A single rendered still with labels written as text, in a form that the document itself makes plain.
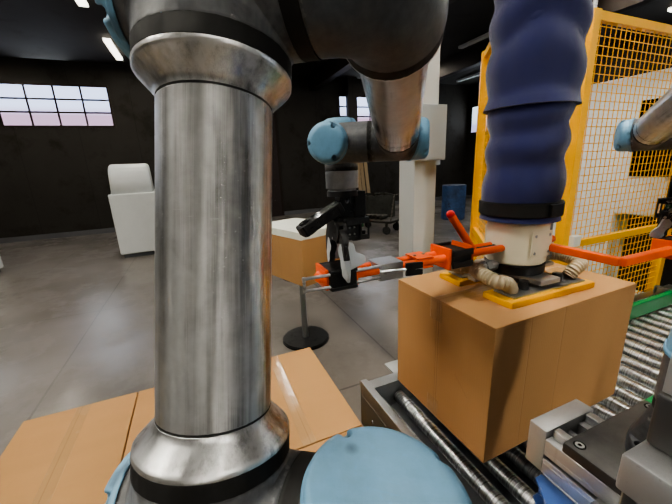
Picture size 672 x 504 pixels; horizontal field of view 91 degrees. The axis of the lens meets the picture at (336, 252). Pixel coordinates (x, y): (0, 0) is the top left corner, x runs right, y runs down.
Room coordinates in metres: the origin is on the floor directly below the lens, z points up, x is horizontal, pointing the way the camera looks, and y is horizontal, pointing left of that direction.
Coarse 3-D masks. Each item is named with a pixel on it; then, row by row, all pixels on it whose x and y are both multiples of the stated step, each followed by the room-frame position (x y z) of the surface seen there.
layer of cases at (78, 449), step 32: (288, 384) 1.25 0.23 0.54; (320, 384) 1.24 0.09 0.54; (64, 416) 1.11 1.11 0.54; (96, 416) 1.10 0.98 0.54; (128, 416) 1.10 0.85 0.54; (288, 416) 1.06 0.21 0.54; (320, 416) 1.05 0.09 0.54; (352, 416) 1.04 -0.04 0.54; (32, 448) 0.96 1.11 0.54; (64, 448) 0.95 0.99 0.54; (96, 448) 0.95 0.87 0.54; (128, 448) 0.94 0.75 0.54; (0, 480) 0.84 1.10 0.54; (32, 480) 0.83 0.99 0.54; (64, 480) 0.83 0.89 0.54; (96, 480) 0.82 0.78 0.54
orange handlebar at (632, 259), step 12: (552, 240) 1.00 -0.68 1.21; (420, 252) 0.88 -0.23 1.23; (432, 252) 0.89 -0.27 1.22; (480, 252) 0.89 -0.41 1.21; (492, 252) 0.91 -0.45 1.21; (564, 252) 0.88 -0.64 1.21; (576, 252) 0.85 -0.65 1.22; (588, 252) 0.82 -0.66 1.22; (648, 252) 0.80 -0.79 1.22; (660, 252) 0.80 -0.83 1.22; (432, 264) 0.84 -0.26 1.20; (612, 264) 0.77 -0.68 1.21; (624, 264) 0.75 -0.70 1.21; (360, 276) 0.76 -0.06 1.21
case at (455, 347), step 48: (432, 288) 0.96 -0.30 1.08; (480, 288) 0.95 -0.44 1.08; (624, 288) 0.91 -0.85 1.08; (432, 336) 0.89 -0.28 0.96; (480, 336) 0.73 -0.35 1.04; (528, 336) 0.74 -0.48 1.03; (576, 336) 0.83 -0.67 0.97; (624, 336) 0.93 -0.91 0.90; (432, 384) 0.89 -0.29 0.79; (480, 384) 0.72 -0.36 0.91; (528, 384) 0.75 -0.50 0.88; (576, 384) 0.84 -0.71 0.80; (480, 432) 0.71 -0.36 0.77; (528, 432) 0.76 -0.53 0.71
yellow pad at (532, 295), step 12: (564, 276) 0.96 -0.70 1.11; (528, 288) 0.86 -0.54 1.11; (540, 288) 0.87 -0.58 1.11; (552, 288) 0.87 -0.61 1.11; (564, 288) 0.87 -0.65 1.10; (576, 288) 0.88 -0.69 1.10; (588, 288) 0.91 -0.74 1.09; (492, 300) 0.85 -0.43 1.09; (504, 300) 0.81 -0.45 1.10; (516, 300) 0.81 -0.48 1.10; (528, 300) 0.81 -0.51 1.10; (540, 300) 0.83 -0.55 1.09
